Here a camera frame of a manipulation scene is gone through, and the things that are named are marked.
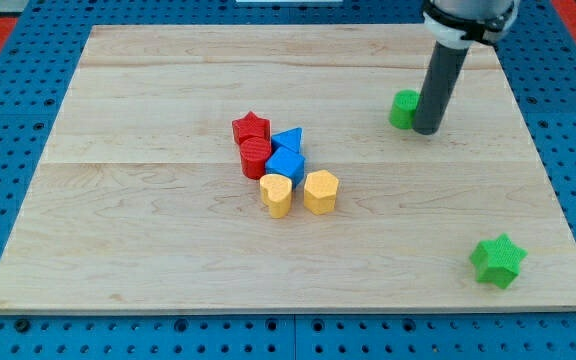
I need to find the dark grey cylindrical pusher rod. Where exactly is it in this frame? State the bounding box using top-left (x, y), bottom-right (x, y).
top-left (412, 42), bottom-right (468, 135)

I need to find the green circle block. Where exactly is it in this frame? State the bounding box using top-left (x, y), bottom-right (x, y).
top-left (389, 89), bottom-right (419, 130)

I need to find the yellow hexagon block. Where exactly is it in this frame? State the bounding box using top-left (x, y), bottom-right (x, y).
top-left (304, 170), bottom-right (339, 215)

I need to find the light wooden board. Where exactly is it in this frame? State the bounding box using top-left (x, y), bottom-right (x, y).
top-left (0, 23), bottom-right (576, 316)

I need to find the blue triangle block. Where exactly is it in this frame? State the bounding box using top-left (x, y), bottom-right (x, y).
top-left (271, 127), bottom-right (303, 154)

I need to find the blue cube block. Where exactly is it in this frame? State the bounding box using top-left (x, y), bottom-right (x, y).
top-left (265, 147), bottom-right (305, 189)

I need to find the green star block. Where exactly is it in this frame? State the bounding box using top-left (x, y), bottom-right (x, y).
top-left (469, 233), bottom-right (528, 289)

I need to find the red star block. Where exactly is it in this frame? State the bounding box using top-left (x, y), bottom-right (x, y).
top-left (231, 111), bottom-right (271, 145)

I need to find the yellow heart block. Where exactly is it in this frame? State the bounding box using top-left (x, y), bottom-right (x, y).
top-left (259, 174), bottom-right (292, 219)

